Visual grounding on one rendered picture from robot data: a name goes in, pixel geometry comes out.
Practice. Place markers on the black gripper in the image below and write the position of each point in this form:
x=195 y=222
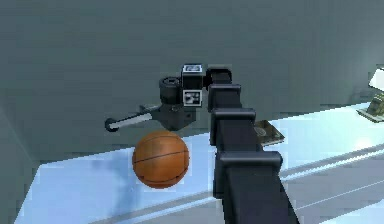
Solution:
x=173 y=113

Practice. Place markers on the pale blue table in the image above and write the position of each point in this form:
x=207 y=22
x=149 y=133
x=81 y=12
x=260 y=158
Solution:
x=100 y=186

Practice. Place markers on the orange basketball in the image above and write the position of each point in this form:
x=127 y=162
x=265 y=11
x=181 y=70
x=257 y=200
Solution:
x=160 y=159

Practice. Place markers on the white box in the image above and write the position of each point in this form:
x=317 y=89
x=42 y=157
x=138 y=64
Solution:
x=378 y=79

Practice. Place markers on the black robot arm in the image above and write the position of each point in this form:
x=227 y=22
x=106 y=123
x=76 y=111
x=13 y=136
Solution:
x=246 y=173

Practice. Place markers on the olive green book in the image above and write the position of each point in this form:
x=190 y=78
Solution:
x=270 y=133

